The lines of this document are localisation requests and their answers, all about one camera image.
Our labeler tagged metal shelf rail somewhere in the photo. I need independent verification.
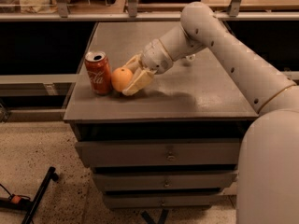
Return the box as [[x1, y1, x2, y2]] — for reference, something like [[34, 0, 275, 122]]
[[0, 12, 299, 22]]

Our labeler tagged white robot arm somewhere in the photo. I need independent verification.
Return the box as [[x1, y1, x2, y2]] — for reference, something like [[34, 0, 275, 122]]
[[123, 2, 299, 224]]

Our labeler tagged middle grey drawer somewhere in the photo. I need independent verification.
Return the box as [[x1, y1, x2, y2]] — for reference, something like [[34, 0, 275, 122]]
[[93, 171, 236, 192]]

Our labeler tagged orange fruit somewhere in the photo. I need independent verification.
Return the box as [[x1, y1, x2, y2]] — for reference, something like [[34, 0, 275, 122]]
[[111, 67, 133, 92]]

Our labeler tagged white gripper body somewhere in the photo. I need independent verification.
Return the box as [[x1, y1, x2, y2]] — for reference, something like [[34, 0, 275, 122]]
[[141, 39, 173, 75]]

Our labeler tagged top grey drawer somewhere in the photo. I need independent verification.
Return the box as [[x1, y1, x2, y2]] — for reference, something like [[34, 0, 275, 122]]
[[75, 138, 240, 167]]

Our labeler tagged clear plastic water bottle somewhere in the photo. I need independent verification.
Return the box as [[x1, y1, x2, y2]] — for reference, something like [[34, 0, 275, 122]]
[[185, 54, 196, 63]]

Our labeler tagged red Coca-Cola can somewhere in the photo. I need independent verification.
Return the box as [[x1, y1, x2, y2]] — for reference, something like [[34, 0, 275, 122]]
[[84, 51, 112, 95]]

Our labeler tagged grey drawer cabinet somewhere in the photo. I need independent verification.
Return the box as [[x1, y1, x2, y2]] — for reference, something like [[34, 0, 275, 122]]
[[63, 20, 260, 210]]

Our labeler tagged black stand leg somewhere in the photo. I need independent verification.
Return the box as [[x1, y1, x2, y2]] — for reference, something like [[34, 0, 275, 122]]
[[21, 167, 59, 224]]

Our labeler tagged grey drawer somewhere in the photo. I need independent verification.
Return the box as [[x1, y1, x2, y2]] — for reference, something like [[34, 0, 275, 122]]
[[103, 193, 223, 209], [93, 171, 236, 192], [75, 138, 240, 167]]

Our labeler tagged orange black floor tool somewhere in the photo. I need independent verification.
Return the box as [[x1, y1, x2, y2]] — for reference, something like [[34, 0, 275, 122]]
[[0, 184, 31, 211]]

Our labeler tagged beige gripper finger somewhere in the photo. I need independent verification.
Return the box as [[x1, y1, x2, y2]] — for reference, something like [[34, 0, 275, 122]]
[[124, 54, 142, 74], [122, 68, 154, 96]]

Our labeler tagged bottom grey drawer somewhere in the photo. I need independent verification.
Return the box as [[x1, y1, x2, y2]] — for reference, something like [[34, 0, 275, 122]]
[[103, 193, 223, 209]]

